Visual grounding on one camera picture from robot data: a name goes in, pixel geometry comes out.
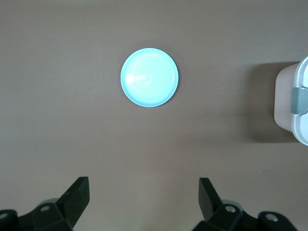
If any white lidded container box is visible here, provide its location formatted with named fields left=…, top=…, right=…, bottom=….
left=273, top=55, right=308, bottom=143

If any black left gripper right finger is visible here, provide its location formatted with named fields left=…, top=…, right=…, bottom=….
left=193, top=178, right=296, bottom=231

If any light blue round plate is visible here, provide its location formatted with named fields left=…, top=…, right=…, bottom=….
left=120, top=47, right=180, bottom=108

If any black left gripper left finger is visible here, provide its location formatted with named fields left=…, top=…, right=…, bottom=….
left=0, top=177, right=90, bottom=231

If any brown table cover mat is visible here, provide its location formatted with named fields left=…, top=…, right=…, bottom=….
left=0, top=0, right=308, bottom=231

